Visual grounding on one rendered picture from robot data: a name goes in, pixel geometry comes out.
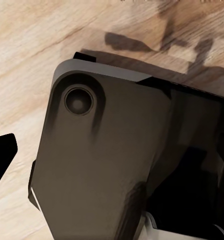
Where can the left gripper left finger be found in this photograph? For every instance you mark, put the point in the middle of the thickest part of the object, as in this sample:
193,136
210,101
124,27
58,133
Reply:
8,150

